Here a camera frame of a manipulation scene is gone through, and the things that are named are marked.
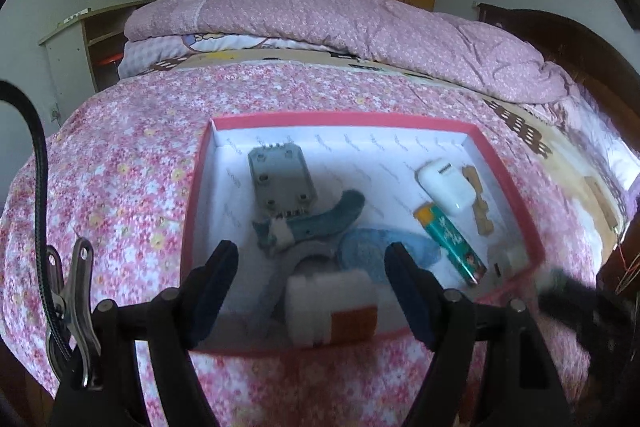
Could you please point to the pink quilt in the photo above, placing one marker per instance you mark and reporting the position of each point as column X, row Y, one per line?
column 320, row 17

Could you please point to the beige cartoon print sheet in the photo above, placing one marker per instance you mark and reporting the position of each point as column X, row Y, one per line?
column 590, row 157

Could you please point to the white earbuds case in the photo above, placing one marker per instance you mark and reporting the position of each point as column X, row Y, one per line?
column 445, row 187

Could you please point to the wooden bedside cabinet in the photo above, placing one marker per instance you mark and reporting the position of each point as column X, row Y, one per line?
column 75, row 47

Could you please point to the metal spring clip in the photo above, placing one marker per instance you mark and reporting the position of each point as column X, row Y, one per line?
column 75, row 307

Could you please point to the red cardboard box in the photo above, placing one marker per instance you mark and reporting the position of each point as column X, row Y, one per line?
column 360, row 157

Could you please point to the light blue oval piece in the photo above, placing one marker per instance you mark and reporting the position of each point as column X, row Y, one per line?
column 370, row 249

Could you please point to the wooden block piece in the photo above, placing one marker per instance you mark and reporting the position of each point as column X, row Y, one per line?
column 477, row 202

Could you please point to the dark wooden headboard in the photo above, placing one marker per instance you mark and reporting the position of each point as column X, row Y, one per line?
column 575, row 42

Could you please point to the white charger cube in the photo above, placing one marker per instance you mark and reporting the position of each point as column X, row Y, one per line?
column 501, row 264

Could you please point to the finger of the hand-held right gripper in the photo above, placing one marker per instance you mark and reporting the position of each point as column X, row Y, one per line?
column 570, row 302

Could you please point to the green and orange tube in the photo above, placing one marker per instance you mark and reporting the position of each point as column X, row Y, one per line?
column 450, row 242

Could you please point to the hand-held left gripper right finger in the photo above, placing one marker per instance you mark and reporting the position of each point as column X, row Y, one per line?
column 410, row 302

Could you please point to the blue curved plastic piece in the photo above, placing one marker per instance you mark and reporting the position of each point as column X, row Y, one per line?
column 325, row 222

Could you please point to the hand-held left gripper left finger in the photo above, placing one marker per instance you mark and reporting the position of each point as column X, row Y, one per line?
column 215, row 302

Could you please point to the pink floral bedsheet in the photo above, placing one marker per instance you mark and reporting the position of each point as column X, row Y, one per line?
column 120, row 167

